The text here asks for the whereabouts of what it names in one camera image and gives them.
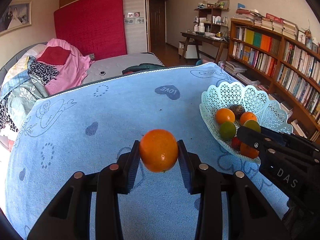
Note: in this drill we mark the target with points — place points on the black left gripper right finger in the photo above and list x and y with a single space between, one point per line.
230 207

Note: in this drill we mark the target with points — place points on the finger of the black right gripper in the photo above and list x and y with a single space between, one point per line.
257 141
274 136

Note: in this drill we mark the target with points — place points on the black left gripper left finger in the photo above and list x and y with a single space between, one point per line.
67 216

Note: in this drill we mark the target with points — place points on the orange tangerine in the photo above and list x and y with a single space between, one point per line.
248 151
247 116

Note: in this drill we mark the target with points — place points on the red cherry tomato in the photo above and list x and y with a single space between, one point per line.
236 143

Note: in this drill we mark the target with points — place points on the orange tangerine front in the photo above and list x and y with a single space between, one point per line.
247 116

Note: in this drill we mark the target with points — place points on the large green tomato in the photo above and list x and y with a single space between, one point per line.
227 130

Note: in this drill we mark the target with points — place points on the dark wrinkled passion fruit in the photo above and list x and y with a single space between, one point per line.
238 111

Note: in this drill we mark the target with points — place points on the oval orange kumquat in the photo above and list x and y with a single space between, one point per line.
223 115

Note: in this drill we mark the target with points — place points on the oval orange citrus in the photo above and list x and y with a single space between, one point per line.
158 150

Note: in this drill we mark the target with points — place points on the light green lattice basket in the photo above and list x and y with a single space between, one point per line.
268 112

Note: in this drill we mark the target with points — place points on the green tomato with stem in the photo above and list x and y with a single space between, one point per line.
252 124

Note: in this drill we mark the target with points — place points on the wooden bookshelf with books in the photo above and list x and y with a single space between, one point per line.
284 66

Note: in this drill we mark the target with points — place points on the blue patterned towel cloth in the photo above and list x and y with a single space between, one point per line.
88 128

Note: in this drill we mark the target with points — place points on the wooden desk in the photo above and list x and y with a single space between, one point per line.
220 44

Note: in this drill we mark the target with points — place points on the small wooden desk shelf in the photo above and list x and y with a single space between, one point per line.
210 15

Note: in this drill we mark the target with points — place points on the floral light blue quilt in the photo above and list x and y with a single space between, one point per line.
18 96

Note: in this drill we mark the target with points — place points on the pink blanket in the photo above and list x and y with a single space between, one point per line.
72 72

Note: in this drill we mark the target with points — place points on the black white patterned garment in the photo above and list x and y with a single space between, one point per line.
44 72

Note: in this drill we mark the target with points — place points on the grey bed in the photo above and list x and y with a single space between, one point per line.
98 70

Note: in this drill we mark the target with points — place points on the red pillow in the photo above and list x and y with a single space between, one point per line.
54 56

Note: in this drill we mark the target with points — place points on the dark wooden door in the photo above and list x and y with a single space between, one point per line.
157 17

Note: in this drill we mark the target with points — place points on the white wardrobe panel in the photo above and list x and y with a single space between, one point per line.
135 26

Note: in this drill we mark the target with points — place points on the red upright mattress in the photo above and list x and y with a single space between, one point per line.
93 26

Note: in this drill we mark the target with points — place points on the framed wedding photo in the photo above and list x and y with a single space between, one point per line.
17 15

